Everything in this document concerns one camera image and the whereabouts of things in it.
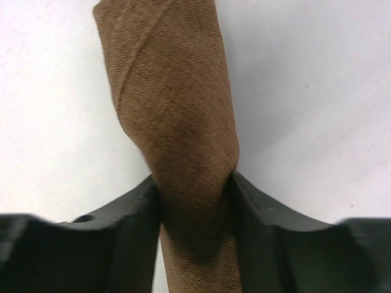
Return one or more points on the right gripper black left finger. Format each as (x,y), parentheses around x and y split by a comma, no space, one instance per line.
(111,249)

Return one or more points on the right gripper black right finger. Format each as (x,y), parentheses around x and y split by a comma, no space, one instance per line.
(282,250)

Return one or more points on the brown cloth napkin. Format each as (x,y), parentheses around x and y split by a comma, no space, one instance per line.
(169,82)

